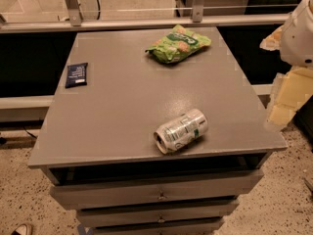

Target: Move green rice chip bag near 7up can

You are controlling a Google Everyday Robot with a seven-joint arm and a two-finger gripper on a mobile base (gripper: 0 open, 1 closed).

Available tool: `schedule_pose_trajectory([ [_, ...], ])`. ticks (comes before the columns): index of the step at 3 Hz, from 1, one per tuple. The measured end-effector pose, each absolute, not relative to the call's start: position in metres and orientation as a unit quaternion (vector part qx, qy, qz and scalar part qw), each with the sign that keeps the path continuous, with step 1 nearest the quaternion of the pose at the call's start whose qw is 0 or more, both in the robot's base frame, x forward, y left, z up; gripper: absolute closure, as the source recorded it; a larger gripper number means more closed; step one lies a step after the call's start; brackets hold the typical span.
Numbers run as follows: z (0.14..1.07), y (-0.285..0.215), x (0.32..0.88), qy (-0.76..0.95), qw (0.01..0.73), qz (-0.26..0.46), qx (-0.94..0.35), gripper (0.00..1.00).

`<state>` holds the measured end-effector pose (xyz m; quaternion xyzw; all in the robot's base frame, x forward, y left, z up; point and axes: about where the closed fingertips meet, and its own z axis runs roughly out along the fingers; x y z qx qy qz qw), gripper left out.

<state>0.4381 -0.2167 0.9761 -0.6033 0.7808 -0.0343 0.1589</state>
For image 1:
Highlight bottom grey drawer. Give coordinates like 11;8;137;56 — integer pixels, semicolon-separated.
94;218;224;235

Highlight white shoe tip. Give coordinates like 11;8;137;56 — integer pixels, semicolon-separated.
10;223;32;235

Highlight top grey drawer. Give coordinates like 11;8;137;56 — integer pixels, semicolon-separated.
51;169;263;210

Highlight black floor cable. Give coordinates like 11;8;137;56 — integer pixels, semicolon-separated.
22;125;38;139

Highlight green rice chip bag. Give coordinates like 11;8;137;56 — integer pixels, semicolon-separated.
147;24;211;64

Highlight grey metal rail frame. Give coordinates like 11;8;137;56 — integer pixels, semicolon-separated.
0;0;301;33

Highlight silver 7up can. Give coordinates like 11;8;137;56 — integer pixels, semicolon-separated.
154;109;208;154

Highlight grey drawer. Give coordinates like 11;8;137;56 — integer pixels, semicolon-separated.
51;169;263;210
77;199;239;227
94;218;224;235

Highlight grey drawer cabinet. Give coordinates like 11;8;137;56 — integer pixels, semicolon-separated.
27;26;289;235

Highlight middle grey drawer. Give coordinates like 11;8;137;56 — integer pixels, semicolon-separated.
77;199;239;227

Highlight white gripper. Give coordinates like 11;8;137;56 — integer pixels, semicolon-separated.
259;0;313;132

